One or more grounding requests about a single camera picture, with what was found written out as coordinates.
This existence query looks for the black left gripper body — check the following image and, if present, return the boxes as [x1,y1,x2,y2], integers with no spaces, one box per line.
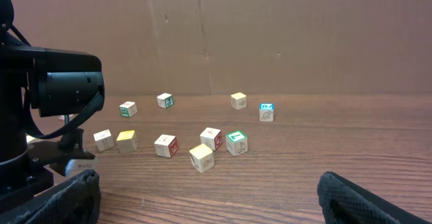
[28,128,96,177]

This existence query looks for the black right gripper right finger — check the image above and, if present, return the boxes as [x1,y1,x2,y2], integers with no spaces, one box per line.
[317,171,430,224]

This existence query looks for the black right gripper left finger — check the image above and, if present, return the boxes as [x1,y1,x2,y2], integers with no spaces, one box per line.
[1,169,101,224]

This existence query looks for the white block red side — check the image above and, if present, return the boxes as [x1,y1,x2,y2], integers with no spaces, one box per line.
[57,114,74,121]

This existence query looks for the green top block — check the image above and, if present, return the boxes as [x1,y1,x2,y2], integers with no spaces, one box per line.
[225,130,248,156]

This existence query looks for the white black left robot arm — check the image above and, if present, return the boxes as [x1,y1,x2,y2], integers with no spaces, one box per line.
[1,0,105,213]

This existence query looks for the white block red sides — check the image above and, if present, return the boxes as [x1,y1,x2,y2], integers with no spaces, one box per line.
[93,130,115,152]

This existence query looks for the yellow top block centre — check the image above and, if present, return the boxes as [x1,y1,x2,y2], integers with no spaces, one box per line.
[116,130,138,153]

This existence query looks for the yellow block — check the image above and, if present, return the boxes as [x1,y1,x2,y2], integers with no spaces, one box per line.
[231,92,247,109]
[116,130,138,153]
[189,144,215,173]

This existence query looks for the green sided block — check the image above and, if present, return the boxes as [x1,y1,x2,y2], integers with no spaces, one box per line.
[119,101,138,117]

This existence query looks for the white block centre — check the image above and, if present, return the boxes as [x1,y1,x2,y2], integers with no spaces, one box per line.
[154,134,178,158]

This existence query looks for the white block top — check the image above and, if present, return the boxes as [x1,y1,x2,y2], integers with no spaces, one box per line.
[157,92,174,109]

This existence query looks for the blue top block right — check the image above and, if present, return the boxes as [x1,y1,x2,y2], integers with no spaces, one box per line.
[259,103,275,122]

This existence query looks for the yellow block lower right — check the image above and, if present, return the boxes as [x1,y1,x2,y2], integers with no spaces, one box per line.
[189,144,215,173]

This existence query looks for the white block right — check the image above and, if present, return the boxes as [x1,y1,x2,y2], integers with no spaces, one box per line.
[200,128,222,151]

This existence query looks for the yellow block top right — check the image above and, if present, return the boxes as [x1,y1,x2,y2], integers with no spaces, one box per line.
[231,92,247,109]

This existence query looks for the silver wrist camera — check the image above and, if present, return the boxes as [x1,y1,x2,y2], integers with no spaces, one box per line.
[65,158,99,178]

